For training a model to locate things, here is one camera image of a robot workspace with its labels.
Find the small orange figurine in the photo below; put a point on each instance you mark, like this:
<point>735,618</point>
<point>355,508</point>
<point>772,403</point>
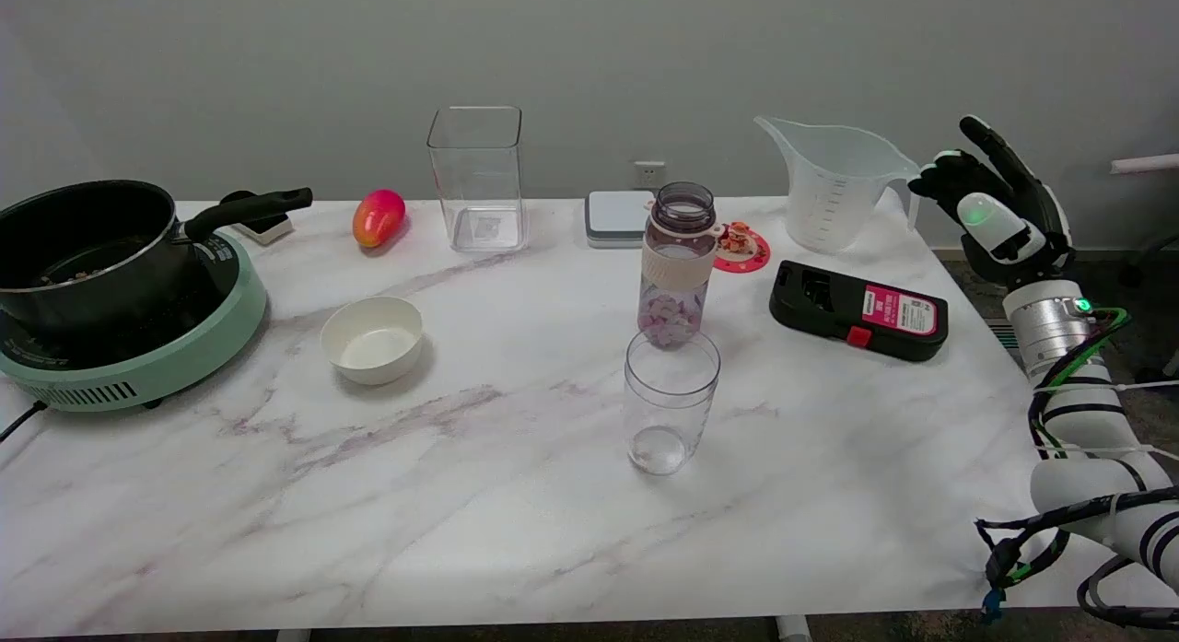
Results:
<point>737,238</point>

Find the white pipe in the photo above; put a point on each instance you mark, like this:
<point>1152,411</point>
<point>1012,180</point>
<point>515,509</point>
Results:
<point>1147,163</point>

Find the red round coaster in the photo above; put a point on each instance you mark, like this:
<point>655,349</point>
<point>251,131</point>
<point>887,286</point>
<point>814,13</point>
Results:
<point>751,258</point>

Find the green induction cooker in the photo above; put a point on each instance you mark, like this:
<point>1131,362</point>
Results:
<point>157,366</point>

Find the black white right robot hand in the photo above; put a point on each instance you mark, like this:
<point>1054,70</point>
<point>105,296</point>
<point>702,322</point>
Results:
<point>999,223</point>

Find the white wall socket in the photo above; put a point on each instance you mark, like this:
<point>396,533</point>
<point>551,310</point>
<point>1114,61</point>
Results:
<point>649,173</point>

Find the black device with red label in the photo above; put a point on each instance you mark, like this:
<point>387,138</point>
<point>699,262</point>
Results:
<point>857,310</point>

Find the clear drinking glass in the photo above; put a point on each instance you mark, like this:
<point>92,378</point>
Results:
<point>671,412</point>

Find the white table leg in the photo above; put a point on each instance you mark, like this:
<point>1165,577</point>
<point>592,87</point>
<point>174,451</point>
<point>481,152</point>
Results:
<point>293,636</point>
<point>792,629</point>

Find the clear square container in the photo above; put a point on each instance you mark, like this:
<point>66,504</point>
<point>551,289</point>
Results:
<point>477,181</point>

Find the floor vent grille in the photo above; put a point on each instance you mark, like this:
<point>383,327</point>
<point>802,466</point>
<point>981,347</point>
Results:
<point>1002,333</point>

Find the translucent measuring jug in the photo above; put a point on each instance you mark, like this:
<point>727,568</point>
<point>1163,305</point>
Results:
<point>834,195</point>

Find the clear bottle with beige sleeve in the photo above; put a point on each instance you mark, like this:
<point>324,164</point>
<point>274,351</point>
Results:
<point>677,264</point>

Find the white bowl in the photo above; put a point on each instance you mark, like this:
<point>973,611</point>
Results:
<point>373,343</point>

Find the red yellow mango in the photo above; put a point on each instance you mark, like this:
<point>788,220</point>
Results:
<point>378,216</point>

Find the white grey kitchen scale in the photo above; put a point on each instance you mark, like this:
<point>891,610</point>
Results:
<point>615,216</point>

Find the black chair base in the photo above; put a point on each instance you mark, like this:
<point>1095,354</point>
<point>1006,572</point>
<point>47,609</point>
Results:
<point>1129,274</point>

